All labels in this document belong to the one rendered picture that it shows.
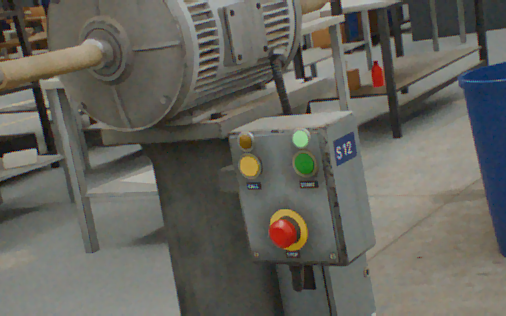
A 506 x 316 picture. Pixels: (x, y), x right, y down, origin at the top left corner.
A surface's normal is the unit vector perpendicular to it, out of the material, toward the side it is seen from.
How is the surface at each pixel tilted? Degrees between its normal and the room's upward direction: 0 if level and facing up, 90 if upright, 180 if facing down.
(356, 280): 90
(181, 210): 90
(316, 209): 90
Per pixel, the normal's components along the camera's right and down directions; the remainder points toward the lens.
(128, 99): -0.47, 0.38
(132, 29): -0.42, 0.19
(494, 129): -0.76, 0.31
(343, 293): 0.83, -0.04
